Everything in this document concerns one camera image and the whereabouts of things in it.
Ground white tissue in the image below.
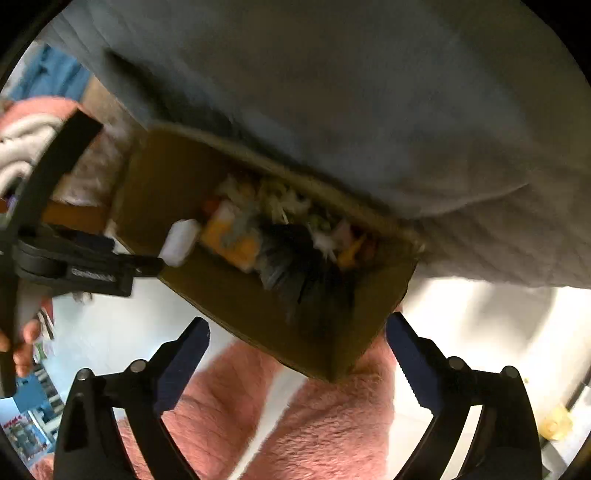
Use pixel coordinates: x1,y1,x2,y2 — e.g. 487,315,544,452
158,219,202,268

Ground orange white parcel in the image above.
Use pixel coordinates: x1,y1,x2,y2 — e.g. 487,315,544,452
199,200,263,273

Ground cardboard trash box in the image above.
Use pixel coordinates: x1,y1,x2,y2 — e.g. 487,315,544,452
114,125,418,381

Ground left hand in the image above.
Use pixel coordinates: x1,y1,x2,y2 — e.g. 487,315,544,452
0,319,41,378

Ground pink fluffy garment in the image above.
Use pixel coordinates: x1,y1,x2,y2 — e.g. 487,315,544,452
0,95,122,209

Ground pink fluffy trouser legs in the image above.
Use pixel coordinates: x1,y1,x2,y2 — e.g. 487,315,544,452
29,336,435,480

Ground blue cloth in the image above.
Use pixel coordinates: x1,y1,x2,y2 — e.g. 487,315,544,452
2,42,91,101

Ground grey quilted jacket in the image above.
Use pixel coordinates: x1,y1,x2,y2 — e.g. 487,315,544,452
42,1,590,288

